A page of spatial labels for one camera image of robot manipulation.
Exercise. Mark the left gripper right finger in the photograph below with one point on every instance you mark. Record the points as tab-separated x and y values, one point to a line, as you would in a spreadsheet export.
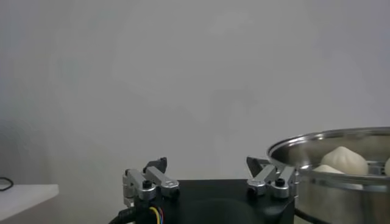
269	179

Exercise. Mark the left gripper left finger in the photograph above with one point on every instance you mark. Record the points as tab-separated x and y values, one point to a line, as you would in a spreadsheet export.
152	182

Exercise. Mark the white steamed baozi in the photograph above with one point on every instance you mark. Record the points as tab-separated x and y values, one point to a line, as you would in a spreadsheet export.
387	166
345	159
326	169

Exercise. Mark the stainless steel steamer basket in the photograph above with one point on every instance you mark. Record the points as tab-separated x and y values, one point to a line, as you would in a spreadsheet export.
335	198

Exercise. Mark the white side desk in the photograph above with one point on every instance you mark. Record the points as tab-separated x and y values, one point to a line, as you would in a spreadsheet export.
27	199

